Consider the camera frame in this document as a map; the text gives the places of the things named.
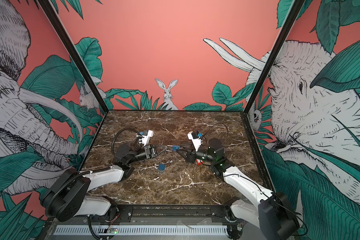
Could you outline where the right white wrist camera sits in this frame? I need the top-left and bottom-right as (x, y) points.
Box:
(187, 131), (203, 152)

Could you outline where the right black frame post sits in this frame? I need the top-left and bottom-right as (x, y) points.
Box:
(244, 0), (305, 115)

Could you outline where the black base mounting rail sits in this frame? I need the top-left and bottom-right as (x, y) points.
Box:
(115, 204), (244, 225)

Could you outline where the black frame post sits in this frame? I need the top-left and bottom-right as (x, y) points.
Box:
(38, 0), (109, 114)
(244, 0), (305, 115)

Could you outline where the left black corrugated cable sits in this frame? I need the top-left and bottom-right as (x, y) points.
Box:
(111, 128), (142, 155)

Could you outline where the right thin black cable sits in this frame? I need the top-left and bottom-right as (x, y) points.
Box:
(202, 122), (229, 148)

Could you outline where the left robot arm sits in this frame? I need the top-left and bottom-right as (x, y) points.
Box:
(41, 144), (177, 222)

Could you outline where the white slotted cable duct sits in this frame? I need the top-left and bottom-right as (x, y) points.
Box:
(53, 225), (228, 237)

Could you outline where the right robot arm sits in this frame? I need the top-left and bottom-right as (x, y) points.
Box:
(173, 138), (300, 240)

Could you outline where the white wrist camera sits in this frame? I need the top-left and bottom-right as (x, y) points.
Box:
(187, 131), (203, 152)
(137, 130), (154, 147)

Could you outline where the left black frame post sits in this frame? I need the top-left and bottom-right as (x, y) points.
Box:
(38, 0), (109, 114)

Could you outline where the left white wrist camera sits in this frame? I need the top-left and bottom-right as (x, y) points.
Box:
(137, 130), (154, 147)

